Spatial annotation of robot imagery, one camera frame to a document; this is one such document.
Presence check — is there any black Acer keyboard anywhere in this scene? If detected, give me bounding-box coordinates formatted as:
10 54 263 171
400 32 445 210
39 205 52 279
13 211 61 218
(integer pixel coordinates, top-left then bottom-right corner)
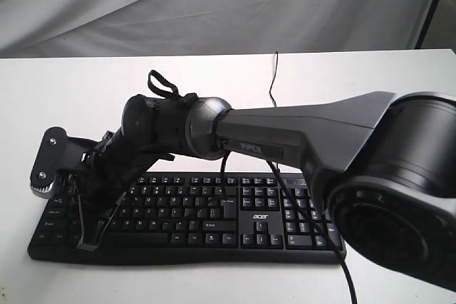
28 172 346 266

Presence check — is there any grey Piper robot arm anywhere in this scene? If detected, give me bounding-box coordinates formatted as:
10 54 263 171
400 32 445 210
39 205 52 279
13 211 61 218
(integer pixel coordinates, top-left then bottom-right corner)
77 91 455 290

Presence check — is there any black keyboard cable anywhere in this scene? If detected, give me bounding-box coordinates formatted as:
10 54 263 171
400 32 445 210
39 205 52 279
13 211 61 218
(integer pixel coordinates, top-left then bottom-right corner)
268 51 282 108

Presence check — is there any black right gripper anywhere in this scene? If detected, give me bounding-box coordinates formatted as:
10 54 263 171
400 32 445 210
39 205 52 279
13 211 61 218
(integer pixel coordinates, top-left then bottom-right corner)
67 129 175 251

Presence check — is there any grey backdrop cloth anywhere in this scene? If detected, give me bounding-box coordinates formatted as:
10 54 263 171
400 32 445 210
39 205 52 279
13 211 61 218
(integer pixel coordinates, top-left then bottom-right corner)
1 0 432 58

